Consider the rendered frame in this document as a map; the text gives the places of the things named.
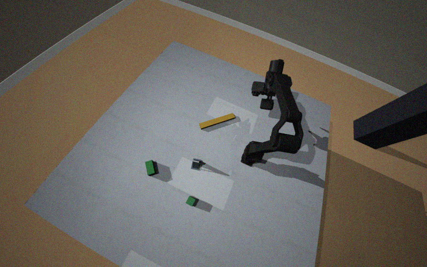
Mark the green rectangular block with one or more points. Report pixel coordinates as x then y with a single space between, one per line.
150 168

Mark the yellow bar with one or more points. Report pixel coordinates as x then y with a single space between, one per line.
216 121

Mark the small green block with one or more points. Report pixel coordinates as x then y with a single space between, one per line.
190 201

